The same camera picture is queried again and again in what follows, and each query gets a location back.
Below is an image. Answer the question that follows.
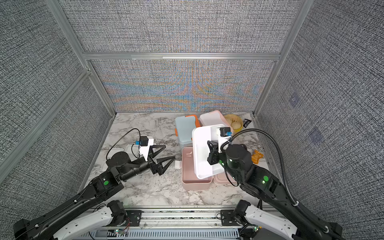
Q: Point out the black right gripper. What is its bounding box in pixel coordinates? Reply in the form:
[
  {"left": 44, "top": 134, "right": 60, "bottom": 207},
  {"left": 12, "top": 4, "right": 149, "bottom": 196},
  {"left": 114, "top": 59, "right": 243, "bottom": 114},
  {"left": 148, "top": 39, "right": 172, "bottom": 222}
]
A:
[{"left": 210, "top": 140, "right": 247, "bottom": 186}]

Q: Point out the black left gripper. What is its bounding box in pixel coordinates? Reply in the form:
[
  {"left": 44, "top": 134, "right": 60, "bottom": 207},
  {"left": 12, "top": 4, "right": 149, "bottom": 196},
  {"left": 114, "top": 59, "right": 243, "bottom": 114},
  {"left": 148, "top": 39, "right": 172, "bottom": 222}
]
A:
[{"left": 120, "top": 145, "right": 174, "bottom": 183}]

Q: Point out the white tray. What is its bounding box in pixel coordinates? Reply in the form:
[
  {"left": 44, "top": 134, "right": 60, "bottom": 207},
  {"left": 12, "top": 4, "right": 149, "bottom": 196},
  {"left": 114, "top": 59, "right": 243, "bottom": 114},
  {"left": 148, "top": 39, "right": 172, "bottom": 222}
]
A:
[{"left": 192, "top": 124, "right": 225, "bottom": 179}]

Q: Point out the blue orange first aid box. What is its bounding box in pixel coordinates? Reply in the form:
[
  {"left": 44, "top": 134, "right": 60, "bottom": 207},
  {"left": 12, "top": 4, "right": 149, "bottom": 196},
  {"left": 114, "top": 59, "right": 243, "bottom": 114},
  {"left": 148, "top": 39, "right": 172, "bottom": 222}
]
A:
[{"left": 175, "top": 115, "right": 201, "bottom": 150}]

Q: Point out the pink first aid box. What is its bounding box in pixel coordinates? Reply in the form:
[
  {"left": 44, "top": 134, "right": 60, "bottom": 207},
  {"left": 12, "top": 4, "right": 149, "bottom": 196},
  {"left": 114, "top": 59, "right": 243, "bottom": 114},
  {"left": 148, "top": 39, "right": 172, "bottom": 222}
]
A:
[{"left": 175, "top": 147, "right": 230, "bottom": 191}]

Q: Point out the white gauze packet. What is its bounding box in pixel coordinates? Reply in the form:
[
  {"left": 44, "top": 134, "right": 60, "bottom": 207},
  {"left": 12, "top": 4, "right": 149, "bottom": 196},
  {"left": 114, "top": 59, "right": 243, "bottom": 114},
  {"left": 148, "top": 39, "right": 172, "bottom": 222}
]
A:
[
  {"left": 108, "top": 148, "right": 125, "bottom": 158},
  {"left": 125, "top": 144, "right": 137, "bottom": 155}
]

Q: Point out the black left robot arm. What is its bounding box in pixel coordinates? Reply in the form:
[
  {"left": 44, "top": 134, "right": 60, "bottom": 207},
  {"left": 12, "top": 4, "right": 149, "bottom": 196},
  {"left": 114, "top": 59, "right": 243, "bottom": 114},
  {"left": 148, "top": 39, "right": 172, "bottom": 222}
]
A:
[{"left": 13, "top": 145, "right": 176, "bottom": 240}]

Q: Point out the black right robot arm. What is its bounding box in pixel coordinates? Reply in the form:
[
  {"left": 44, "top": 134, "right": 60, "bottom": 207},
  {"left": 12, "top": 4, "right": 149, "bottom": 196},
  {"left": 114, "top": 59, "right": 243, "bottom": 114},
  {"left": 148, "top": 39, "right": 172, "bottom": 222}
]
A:
[{"left": 207, "top": 141, "right": 343, "bottom": 240}]

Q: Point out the yellow bamboo steamer basket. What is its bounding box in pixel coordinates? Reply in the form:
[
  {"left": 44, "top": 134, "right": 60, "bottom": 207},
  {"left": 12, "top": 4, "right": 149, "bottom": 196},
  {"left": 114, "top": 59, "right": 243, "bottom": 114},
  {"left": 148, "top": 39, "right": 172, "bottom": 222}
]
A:
[{"left": 224, "top": 114, "right": 243, "bottom": 133}]

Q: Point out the small black wrapper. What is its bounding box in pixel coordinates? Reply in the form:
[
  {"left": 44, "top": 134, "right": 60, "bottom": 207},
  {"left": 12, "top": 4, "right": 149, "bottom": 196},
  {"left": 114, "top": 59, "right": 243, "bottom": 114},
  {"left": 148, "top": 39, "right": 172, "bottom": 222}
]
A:
[{"left": 243, "top": 119, "right": 252, "bottom": 128}]

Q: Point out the orange small object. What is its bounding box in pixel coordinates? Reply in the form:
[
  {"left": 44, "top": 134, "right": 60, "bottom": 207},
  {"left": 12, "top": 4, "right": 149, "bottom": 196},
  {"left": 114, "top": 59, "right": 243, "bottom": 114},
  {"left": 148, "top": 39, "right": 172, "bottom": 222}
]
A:
[{"left": 252, "top": 150, "right": 264, "bottom": 165}]

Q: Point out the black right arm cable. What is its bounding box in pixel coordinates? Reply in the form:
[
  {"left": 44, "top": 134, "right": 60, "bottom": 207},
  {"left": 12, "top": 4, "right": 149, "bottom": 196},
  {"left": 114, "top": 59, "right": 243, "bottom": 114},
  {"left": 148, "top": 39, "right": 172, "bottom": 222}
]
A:
[{"left": 221, "top": 128, "right": 301, "bottom": 208}]

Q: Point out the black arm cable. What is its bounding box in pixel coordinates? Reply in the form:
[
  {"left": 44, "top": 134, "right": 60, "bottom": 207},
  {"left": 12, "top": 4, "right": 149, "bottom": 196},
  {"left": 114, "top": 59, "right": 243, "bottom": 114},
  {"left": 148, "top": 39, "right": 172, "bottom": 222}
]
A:
[
  {"left": 221, "top": 128, "right": 301, "bottom": 208},
  {"left": 105, "top": 128, "right": 142, "bottom": 161}
]

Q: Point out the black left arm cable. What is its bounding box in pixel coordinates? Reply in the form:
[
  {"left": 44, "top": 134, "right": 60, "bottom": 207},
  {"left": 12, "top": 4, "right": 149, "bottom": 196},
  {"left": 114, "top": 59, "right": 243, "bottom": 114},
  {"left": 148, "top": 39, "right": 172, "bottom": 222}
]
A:
[{"left": 105, "top": 128, "right": 142, "bottom": 161}]

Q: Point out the aluminium front rail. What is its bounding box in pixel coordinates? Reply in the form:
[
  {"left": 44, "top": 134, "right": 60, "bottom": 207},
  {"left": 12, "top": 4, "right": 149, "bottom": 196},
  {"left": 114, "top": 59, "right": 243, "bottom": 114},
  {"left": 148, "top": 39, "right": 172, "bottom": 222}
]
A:
[{"left": 53, "top": 206, "right": 283, "bottom": 240}]

